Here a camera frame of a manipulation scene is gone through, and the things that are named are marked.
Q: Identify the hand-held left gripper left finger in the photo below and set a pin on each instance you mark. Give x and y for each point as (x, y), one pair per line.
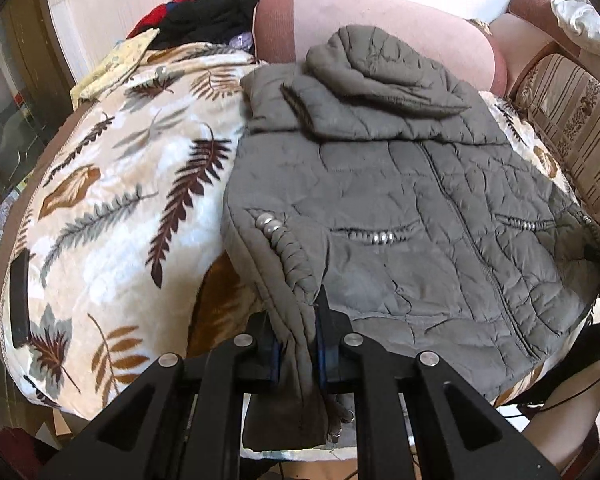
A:
(274, 357)

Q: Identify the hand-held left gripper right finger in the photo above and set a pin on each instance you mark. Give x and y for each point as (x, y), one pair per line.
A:
(322, 355)

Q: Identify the grey-brown quilted jacket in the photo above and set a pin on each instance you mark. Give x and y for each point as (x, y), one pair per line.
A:
(405, 200)

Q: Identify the dark cloth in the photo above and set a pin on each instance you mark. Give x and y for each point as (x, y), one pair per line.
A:
(565, 365)

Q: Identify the striped sofa cushion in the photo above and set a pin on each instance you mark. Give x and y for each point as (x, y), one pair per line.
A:
(570, 120)

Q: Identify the white cloth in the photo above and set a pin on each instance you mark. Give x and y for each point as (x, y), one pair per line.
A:
(582, 17)

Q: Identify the leaf print fleece blanket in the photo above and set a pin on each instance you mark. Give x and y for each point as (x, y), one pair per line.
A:
(130, 160)

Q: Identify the black phone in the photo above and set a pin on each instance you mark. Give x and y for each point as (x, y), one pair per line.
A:
(20, 305)

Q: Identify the clear plastic bag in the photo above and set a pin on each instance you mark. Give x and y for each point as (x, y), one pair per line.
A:
(242, 41)

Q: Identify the pink and brown sofa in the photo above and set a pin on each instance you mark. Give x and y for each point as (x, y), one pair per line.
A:
(380, 15)

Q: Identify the yellow floral cloth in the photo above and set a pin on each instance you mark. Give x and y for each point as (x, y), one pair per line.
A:
(117, 62)

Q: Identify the black cloth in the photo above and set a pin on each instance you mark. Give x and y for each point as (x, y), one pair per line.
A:
(215, 12)

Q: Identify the red cloth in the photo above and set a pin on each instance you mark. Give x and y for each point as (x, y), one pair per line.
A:
(152, 20)

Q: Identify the wooden stained glass door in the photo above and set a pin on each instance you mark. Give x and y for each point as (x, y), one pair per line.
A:
(10, 85)

